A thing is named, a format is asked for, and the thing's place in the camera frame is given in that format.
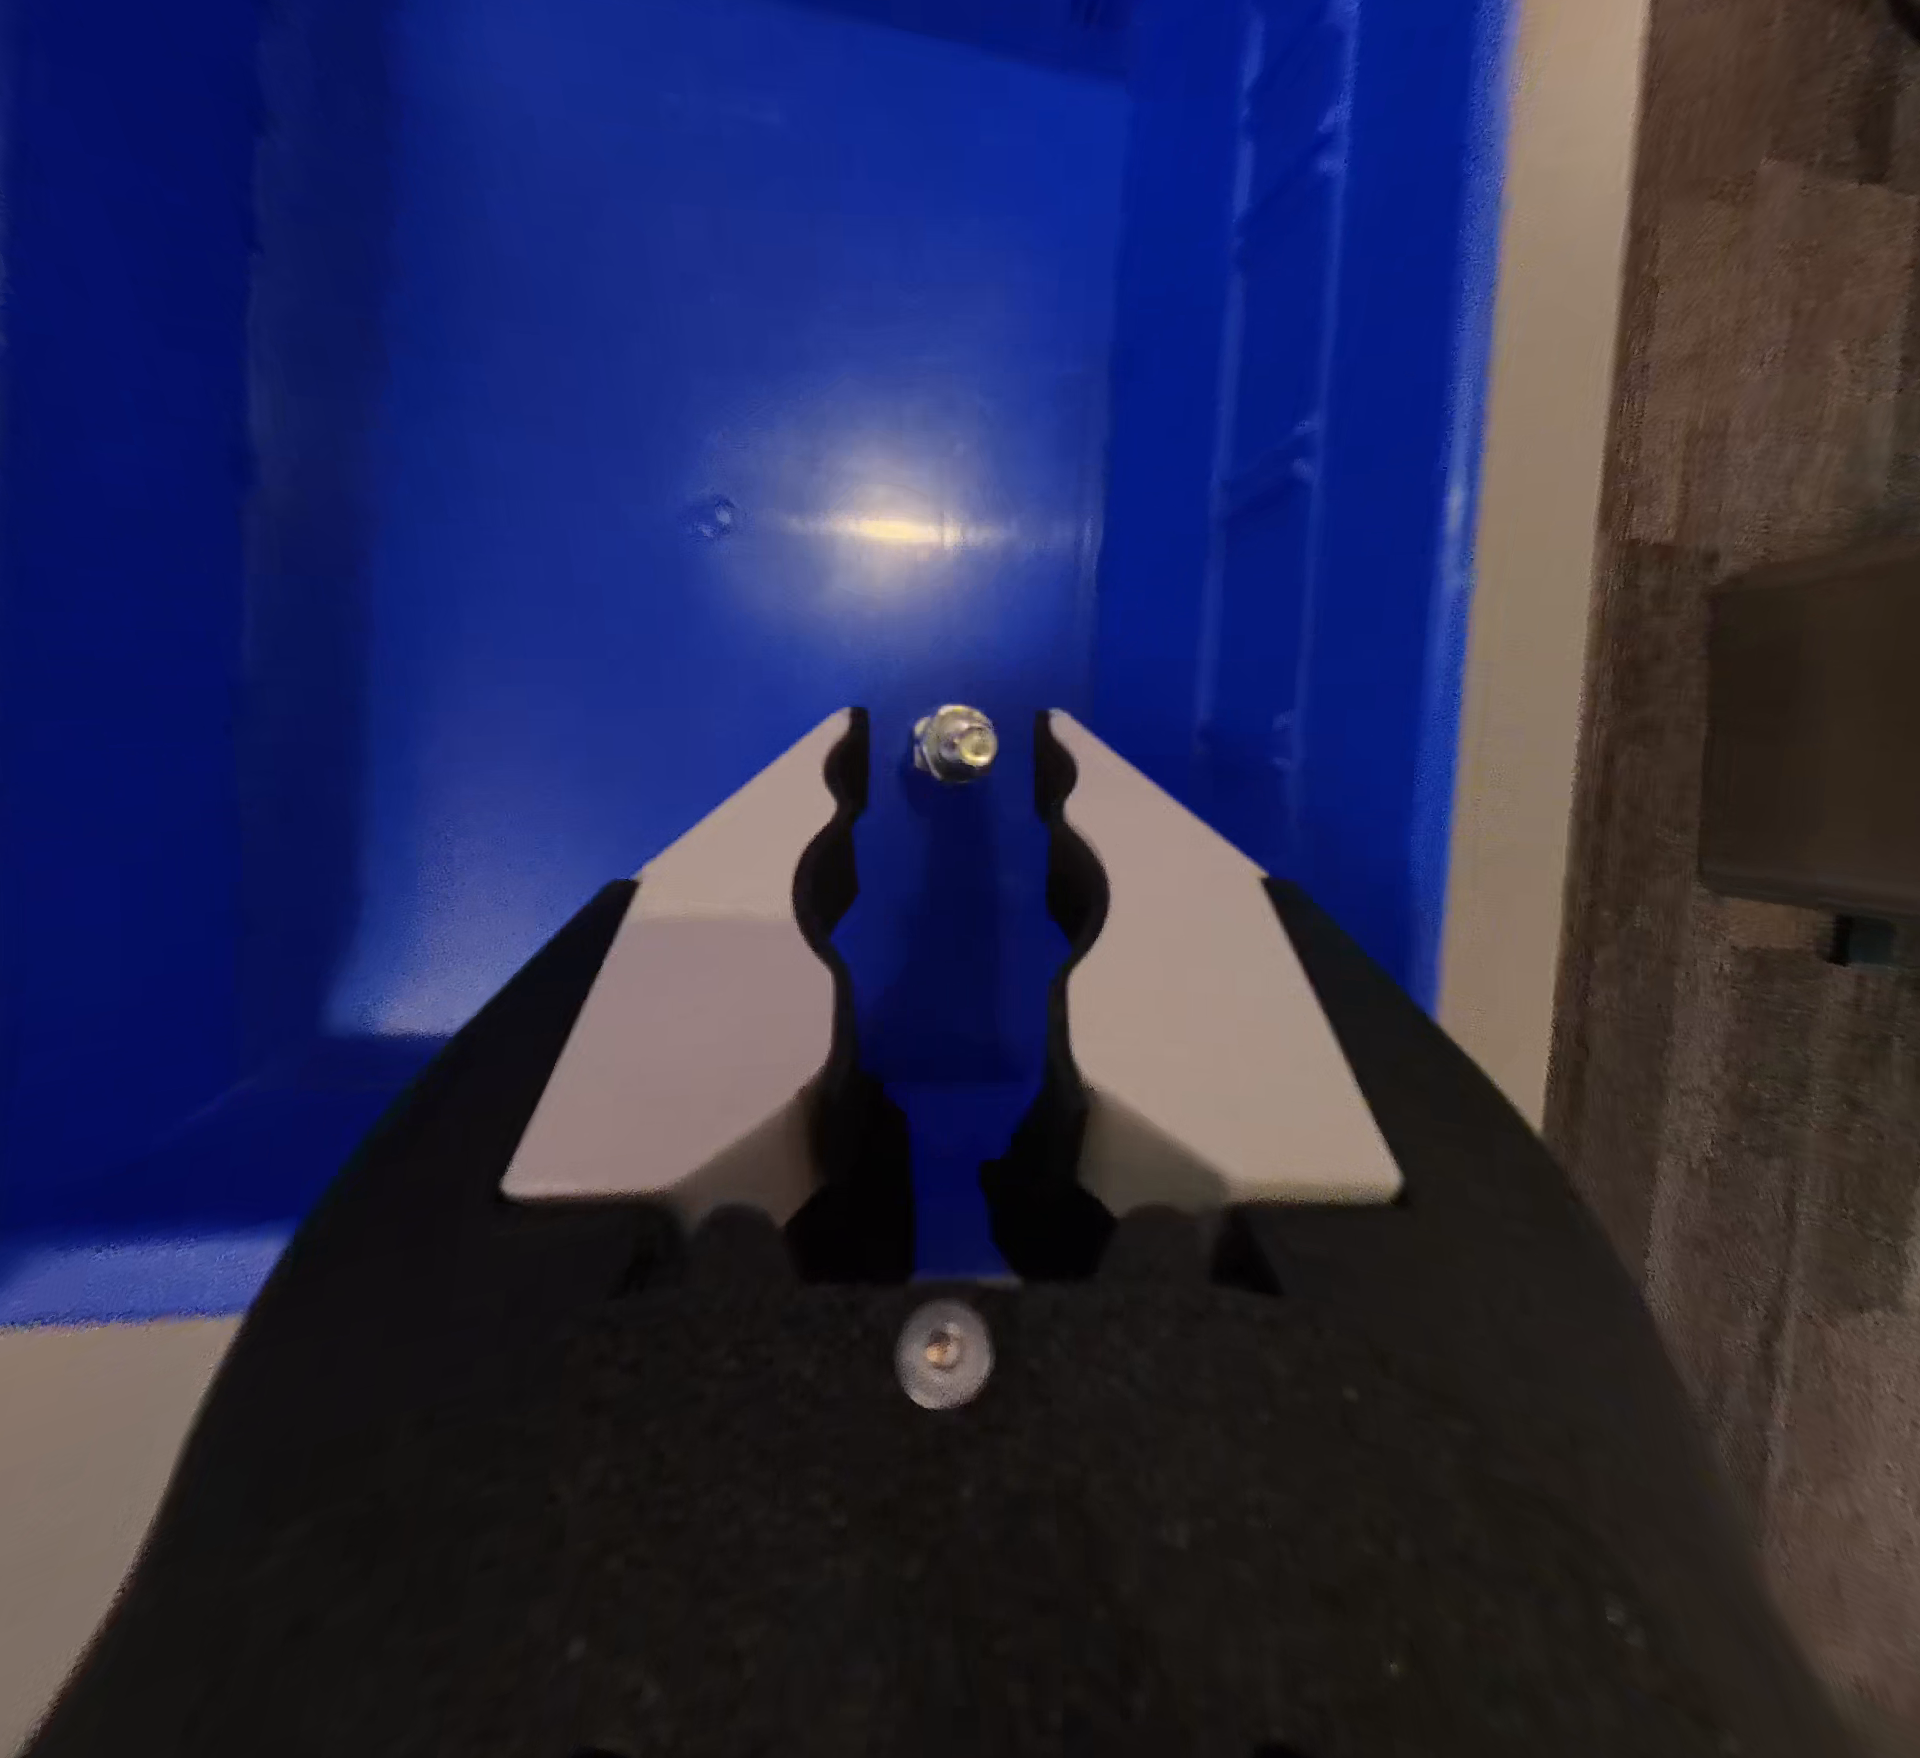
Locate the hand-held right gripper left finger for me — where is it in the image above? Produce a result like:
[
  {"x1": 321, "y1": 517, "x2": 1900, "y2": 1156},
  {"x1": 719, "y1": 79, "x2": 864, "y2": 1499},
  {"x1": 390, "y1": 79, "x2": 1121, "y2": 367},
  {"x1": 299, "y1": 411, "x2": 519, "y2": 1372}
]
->
[{"x1": 498, "y1": 704, "x2": 873, "y2": 1226}]

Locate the blue plastic bin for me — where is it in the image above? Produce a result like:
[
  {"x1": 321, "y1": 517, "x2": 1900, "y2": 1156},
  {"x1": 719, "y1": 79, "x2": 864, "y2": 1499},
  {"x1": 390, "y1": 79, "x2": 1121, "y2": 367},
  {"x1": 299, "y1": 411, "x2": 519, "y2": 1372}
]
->
[{"x1": 0, "y1": 0, "x2": 1531, "y2": 1328}]

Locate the silver metal bolt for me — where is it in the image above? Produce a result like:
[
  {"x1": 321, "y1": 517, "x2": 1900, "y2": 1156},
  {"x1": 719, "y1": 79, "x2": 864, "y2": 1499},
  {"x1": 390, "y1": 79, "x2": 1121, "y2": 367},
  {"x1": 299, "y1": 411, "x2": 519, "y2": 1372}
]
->
[{"x1": 913, "y1": 704, "x2": 1002, "y2": 787}]

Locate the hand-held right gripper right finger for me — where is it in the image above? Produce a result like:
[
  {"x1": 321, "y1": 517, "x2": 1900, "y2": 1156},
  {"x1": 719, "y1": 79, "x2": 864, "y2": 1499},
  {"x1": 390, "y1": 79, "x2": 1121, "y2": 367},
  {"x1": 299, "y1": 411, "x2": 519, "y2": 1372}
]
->
[{"x1": 1037, "y1": 708, "x2": 1409, "y2": 1228}]

